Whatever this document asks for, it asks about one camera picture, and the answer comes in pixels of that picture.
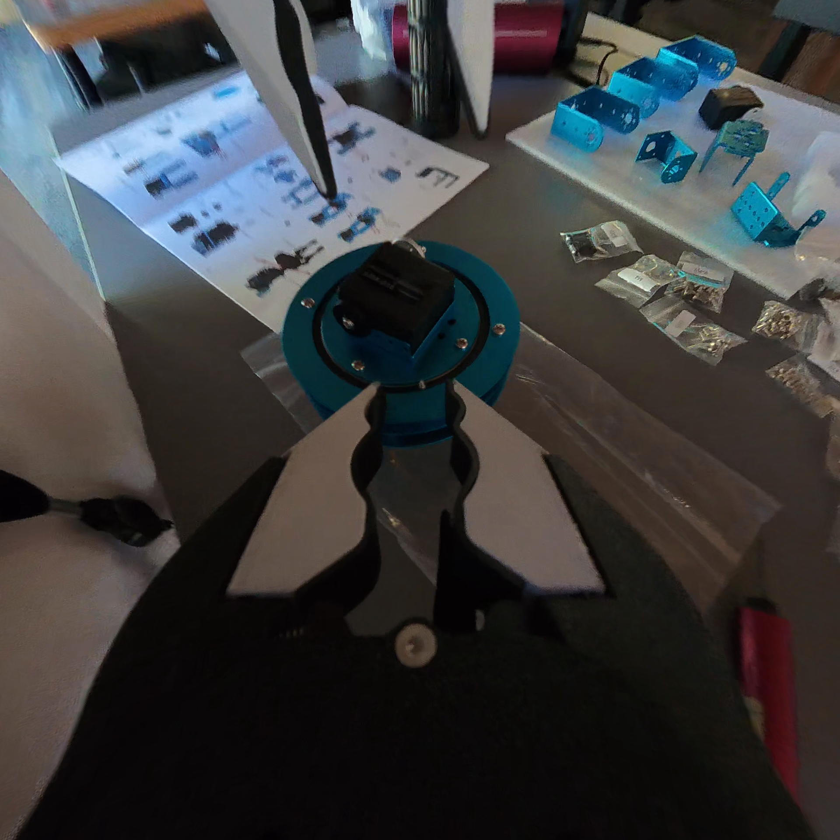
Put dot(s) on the printed instruction manual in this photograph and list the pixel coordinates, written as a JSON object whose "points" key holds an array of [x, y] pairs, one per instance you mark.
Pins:
{"points": [[236, 164]]}

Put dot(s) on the group of small screw bags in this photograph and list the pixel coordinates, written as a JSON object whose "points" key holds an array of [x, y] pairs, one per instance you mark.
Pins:
{"points": [[689, 328]]}

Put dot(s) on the dark grey desk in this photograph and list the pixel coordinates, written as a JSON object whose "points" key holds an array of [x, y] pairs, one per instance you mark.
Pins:
{"points": [[197, 394]]}

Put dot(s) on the white crumpled plastic bag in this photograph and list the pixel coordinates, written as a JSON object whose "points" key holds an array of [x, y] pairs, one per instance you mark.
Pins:
{"points": [[374, 29]]}

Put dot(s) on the black servo motor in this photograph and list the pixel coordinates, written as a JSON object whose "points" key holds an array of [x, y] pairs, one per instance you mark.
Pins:
{"points": [[728, 105]]}

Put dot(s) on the red screwdriver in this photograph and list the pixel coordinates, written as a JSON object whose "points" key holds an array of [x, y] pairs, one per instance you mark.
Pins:
{"points": [[768, 689]]}

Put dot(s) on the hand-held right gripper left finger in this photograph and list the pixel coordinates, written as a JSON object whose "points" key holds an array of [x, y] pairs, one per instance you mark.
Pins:
{"points": [[302, 518]]}

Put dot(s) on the white foam sheet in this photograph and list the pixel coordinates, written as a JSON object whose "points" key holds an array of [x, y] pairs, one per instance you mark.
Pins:
{"points": [[590, 164]]}

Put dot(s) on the small blue angle bracket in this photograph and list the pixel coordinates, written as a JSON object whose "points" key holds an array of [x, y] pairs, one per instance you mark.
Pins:
{"points": [[663, 157]]}

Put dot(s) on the black ribbed cylinder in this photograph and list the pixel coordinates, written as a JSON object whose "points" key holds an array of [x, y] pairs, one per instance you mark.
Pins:
{"points": [[430, 65]]}

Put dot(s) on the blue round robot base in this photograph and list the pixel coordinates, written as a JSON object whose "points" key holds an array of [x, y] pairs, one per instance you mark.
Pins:
{"points": [[308, 341]]}

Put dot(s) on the white shirt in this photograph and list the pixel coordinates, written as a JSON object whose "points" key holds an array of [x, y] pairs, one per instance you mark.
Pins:
{"points": [[52, 426]]}

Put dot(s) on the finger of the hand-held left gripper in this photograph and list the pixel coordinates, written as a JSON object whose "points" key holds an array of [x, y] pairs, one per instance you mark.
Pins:
{"points": [[474, 52], [269, 59]]}

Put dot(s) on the large blue U bracket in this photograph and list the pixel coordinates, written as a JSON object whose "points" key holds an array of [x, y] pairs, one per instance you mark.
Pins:
{"points": [[695, 56], [590, 111], [649, 82]]}

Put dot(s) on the blue perforated U bracket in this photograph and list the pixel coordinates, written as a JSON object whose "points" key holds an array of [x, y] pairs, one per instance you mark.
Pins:
{"points": [[761, 213]]}

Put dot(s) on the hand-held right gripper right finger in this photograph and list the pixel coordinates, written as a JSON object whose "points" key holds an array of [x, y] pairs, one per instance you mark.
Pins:
{"points": [[525, 518]]}

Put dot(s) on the red metal cylinder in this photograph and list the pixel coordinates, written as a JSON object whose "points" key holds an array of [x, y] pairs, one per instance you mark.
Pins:
{"points": [[518, 33]]}

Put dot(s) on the large clear plastic bag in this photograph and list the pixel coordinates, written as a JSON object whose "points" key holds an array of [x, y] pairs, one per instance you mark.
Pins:
{"points": [[623, 459]]}

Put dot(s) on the blue claw-shaped bracket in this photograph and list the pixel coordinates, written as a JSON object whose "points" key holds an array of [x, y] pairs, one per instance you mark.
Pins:
{"points": [[738, 141]]}

